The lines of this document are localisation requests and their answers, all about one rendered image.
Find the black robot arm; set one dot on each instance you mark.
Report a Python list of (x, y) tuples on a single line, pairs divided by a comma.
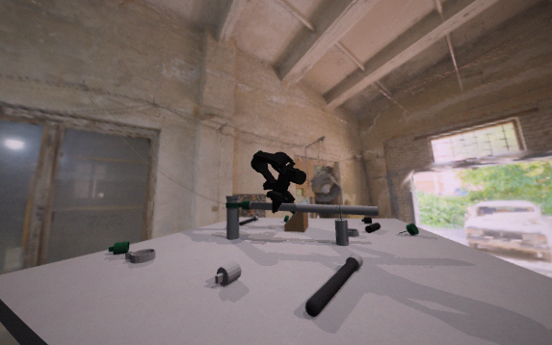
[(278, 162)]

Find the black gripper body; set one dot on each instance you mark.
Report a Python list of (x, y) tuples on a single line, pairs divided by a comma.
[(280, 191)]

